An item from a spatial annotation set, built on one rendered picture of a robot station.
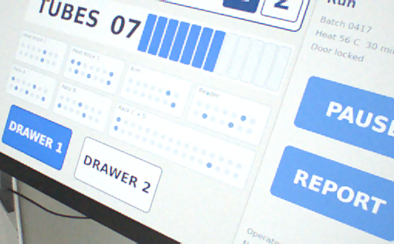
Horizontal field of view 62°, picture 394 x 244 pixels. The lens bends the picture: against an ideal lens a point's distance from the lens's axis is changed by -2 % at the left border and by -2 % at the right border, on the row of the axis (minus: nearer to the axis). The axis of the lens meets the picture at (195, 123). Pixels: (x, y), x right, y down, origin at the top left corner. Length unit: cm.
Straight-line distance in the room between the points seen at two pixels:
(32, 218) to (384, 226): 148
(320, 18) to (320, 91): 6
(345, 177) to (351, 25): 12
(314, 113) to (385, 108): 5
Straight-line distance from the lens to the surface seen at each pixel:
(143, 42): 34
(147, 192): 33
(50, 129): 39
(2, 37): 46
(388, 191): 29
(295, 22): 30
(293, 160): 29
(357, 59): 30
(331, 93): 29
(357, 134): 29
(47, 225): 159
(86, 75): 37
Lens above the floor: 126
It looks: 41 degrees down
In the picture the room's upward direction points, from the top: 2 degrees clockwise
